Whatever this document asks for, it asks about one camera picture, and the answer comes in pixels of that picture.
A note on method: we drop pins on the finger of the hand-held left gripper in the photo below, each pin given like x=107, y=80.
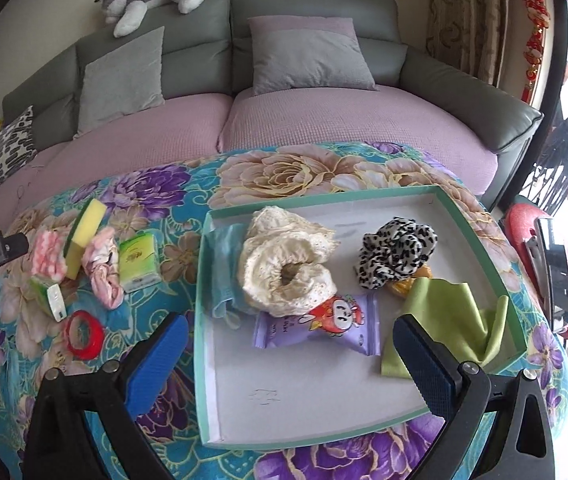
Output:
x=17, y=244

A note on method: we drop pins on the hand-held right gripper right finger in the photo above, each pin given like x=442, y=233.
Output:
x=424, y=360

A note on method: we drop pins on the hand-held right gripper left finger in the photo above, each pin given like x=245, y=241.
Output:
x=156, y=360

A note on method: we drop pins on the pink white striped towel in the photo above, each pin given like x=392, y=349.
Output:
x=48, y=255

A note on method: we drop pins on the green tissue pack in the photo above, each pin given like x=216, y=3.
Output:
x=46, y=295
x=136, y=260

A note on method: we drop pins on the green cloth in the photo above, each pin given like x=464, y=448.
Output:
x=444, y=305

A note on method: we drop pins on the red tape roll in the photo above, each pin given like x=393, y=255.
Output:
x=88, y=353

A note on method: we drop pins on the yellow green sponge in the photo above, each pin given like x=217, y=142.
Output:
x=86, y=230

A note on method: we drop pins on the orange round tin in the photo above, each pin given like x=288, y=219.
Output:
x=404, y=287

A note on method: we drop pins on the pink scrunchie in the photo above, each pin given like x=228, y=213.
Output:
x=103, y=270

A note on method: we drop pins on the leopard print scrunchie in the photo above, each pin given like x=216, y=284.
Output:
x=389, y=255

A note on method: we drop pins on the blue face mask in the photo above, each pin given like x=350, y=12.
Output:
x=226, y=270

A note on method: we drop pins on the teal shallow box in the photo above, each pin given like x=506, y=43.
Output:
x=304, y=400

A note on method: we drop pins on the purple snack packet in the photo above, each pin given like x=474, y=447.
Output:
x=284, y=330

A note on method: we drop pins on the cream lace scrunchie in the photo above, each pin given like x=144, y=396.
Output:
x=269, y=260

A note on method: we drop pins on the black white patterned pillow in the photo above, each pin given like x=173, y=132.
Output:
x=8, y=150

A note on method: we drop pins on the black tablet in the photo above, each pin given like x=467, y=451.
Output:
x=556, y=280

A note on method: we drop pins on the grey pillow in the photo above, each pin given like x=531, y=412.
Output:
x=118, y=85
x=314, y=65

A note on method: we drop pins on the floral blanket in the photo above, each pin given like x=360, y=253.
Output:
x=284, y=175

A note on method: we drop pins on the black metal rack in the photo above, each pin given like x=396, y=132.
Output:
x=559, y=170

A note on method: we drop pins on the patterned curtain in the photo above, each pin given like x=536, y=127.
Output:
x=464, y=20

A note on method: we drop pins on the pink pillow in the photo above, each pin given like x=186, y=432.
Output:
x=299, y=23

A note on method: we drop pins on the red hanging decoration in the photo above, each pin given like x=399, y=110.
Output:
x=534, y=20

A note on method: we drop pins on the grey sofa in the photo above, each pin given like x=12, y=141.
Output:
x=289, y=5

